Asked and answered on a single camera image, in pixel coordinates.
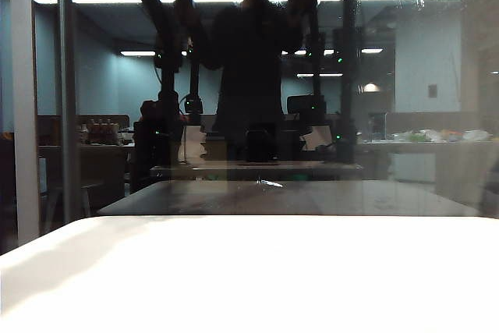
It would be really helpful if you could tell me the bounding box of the grey metal window mullion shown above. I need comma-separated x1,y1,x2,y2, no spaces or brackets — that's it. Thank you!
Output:
57,0,82,224

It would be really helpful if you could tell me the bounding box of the large glass window pane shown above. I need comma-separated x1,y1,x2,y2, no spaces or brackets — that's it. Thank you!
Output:
33,0,499,220

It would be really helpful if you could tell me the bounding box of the white window frame post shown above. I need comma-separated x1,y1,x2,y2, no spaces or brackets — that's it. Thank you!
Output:
7,0,41,246

